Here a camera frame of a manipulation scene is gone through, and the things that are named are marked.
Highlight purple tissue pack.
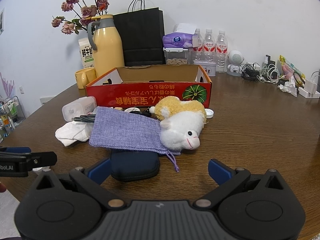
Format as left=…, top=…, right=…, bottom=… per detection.
left=163, top=23, right=199, bottom=49

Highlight yellow thermos jug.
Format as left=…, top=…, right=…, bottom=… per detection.
left=87, top=14, right=125, bottom=77

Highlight yellow white plush sheep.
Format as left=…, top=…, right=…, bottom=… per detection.
left=150, top=96, right=207, bottom=151

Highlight water bottle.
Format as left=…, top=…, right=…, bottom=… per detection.
left=203, top=29, right=216, bottom=61
left=191, top=28, right=203, bottom=62
left=216, top=30, right=228, bottom=73

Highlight colourful snack packet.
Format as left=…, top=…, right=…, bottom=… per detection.
left=279, top=55, right=306, bottom=87

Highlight purple fabric pouch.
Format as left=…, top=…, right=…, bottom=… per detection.
left=89, top=107, right=181, bottom=172

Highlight water bottle left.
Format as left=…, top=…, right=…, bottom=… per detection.
left=191, top=28, right=203, bottom=62

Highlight dried pink flower bouquet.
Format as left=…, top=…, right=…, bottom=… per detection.
left=51, top=0, right=110, bottom=35

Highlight black paper bag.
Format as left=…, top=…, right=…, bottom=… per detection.
left=113, top=0, right=165, bottom=67

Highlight crumpled white paper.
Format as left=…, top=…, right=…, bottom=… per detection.
left=278, top=76, right=298, bottom=97

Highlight white milk carton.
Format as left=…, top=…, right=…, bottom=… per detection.
left=78, top=38, right=94, bottom=68

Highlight yellow mug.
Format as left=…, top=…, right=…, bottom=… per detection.
left=75, top=67, right=97, bottom=89

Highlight person left hand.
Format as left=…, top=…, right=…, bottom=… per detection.
left=0, top=182, right=7, bottom=193

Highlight white tissue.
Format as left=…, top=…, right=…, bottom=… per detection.
left=55, top=121, right=93, bottom=147

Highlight water bottle middle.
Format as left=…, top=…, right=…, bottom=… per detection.
left=203, top=29, right=216, bottom=61

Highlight dark blue zip case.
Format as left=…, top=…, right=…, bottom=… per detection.
left=110, top=149, right=160, bottom=182

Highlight round white tin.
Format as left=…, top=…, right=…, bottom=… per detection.
left=124, top=107, right=140, bottom=113

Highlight white tin box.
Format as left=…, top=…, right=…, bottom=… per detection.
left=193, top=60, right=216, bottom=77

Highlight wire shelf with items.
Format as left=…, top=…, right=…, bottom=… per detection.
left=1, top=96, right=26, bottom=141

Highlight clear snack container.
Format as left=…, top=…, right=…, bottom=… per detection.
left=163, top=48, right=189, bottom=65

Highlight red cardboard box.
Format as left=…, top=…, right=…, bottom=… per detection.
left=86, top=64, right=212, bottom=108

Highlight white power strip charger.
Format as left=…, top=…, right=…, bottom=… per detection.
left=298, top=70, right=319, bottom=99

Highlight white robot toy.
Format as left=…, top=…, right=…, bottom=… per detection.
left=227, top=50, right=244, bottom=76

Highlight water bottle right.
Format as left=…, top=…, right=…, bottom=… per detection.
left=216, top=30, right=228, bottom=73

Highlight translucent plastic box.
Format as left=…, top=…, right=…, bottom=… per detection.
left=62, top=96, right=97, bottom=122

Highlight white bottle cap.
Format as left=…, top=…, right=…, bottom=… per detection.
left=205, top=108, right=214, bottom=119

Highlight tangled charger cables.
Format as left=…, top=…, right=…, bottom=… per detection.
left=241, top=54, right=286, bottom=84

